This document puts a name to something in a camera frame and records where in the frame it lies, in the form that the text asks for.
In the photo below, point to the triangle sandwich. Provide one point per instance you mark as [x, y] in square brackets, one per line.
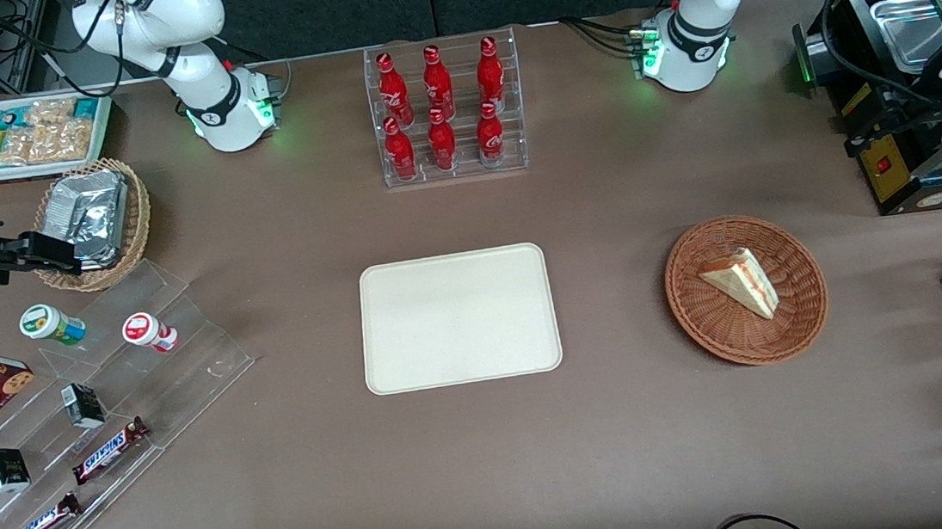
[745, 281]

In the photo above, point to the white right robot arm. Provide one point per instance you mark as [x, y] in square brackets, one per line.
[184, 67]

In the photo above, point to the tan wicker basket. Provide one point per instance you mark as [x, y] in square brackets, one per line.
[135, 228]

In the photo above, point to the white rectangular snack tray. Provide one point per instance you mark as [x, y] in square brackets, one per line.
[107, 118]

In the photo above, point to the brown round wicker basket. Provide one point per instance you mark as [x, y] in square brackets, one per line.
[719, 327]

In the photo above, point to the cream plastic tray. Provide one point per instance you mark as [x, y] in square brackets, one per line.
[459, 317]

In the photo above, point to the black food warmer machine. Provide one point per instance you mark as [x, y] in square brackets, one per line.
[895, 180]

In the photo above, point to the silver foil packs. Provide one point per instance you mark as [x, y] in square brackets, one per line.
[90, 215]

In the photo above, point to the green lid snack cup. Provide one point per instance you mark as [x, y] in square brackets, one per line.
[49, 323]

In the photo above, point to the clear granola snack bag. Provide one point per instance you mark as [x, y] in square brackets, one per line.
[63, 141]
[50, 112]
[17, 146]

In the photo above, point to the red lid snack cup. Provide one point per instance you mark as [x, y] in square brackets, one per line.
[147, 331]

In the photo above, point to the teal snack pack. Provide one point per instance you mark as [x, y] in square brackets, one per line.
[7, 118]
[85, 108]

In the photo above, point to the small black carton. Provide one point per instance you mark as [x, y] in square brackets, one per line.
[5, 470]
[83, 405]

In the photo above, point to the clear acrylic stepped display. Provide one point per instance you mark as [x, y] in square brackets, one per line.
[186, 361]

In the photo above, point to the red cola bottle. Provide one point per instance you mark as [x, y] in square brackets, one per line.
[437, 78]
[442, 142]
[392, 86]
[399, 150]
[491, 72]
[491, 137]

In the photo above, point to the clear acrylic bottle rack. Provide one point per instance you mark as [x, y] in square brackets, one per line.
[453, 171]

